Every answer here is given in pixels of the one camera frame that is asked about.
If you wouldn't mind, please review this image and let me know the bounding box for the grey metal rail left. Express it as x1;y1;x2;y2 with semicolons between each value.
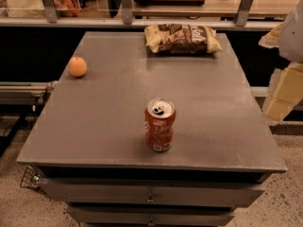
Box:
0;80;58;105

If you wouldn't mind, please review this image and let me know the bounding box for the wire basket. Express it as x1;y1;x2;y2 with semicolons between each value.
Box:
20;166;44;193

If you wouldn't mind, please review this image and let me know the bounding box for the brown chip bag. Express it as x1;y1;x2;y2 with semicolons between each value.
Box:
144;24;222;54

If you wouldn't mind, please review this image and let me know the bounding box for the upper grey drawer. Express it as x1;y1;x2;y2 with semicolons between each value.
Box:
38;178;264;208

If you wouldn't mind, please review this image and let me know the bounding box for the grey cabinet with drawers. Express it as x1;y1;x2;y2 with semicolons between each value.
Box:
18;32;286;227

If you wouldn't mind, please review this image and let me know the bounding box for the red coke can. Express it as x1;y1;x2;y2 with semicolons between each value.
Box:
145;97;176;152

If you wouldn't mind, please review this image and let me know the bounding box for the orange fruit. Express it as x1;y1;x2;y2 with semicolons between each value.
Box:
67;57;87;78

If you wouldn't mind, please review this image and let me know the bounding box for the orange bag on shelf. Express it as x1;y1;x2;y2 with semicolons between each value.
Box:
53;0;80;17

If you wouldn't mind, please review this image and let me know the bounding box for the grey drawer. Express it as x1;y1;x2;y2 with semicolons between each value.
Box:
67;206;234;227
38;178;264;208

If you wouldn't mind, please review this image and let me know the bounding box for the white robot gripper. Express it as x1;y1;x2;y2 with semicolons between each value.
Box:
258;0;303;126

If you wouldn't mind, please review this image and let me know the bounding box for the lower grey drawer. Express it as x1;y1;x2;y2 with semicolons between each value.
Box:
67;206;234;227

